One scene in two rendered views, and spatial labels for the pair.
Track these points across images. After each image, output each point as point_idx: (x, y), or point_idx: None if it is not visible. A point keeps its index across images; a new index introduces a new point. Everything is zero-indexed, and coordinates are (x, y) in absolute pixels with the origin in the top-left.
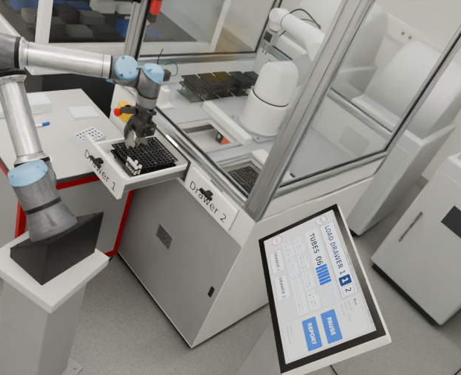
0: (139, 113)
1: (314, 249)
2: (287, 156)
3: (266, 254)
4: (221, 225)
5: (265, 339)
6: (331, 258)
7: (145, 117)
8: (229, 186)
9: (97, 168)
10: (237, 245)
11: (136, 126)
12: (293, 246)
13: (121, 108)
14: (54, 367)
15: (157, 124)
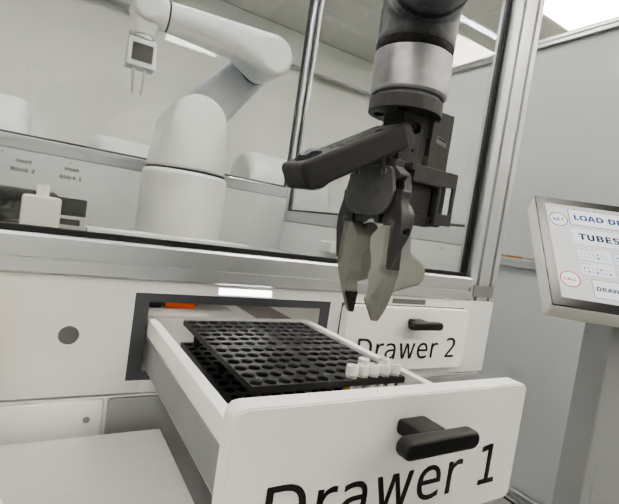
0: (412, 139)
1: (612, 242)
2: (518, 147)
3: (594, 300)
4: (448, 366)
5: (611, 435)
6: None
7: (442, 139)
8: (438, 277)
9: (380, 498)
10: (472, 376)
11: (416, 196)
12: (594, 262)
13: (311, 166)
14: None
15: (164, 282)
